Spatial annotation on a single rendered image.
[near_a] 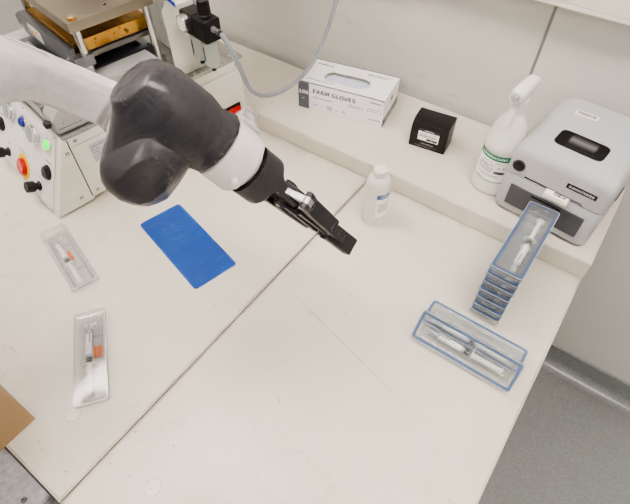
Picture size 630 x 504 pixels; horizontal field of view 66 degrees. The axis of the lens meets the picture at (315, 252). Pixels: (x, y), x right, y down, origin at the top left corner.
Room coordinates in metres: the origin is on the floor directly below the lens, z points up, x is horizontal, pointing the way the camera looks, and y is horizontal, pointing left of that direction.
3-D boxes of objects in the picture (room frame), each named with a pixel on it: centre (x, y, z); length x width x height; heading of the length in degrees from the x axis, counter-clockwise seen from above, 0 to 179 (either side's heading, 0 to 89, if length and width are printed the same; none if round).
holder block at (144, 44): (1.05, 0.49, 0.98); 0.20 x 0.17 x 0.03; 44
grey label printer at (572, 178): (0.76, -0.53, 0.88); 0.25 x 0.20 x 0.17; 138
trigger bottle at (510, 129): (0.80, -0.39, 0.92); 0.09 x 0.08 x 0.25; 139
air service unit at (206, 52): (0.98, 0.24, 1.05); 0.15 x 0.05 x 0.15; 44
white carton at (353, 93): (1.10, -0.09, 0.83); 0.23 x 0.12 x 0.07; 66
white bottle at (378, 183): (0.73, -0.13, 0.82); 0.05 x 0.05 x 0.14
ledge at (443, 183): (0.94, -0.28, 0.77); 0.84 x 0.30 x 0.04; 54
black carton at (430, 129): (0.94, -0.28, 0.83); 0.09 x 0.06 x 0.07; 62
